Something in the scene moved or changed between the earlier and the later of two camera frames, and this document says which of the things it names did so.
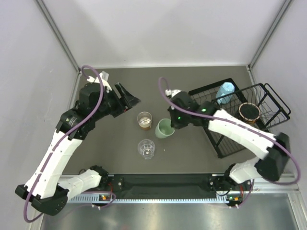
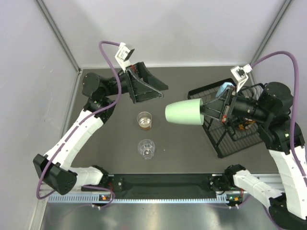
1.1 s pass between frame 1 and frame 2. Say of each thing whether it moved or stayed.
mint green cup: moved
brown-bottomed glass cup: stayed
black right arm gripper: moved
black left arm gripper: moved
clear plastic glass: stayed
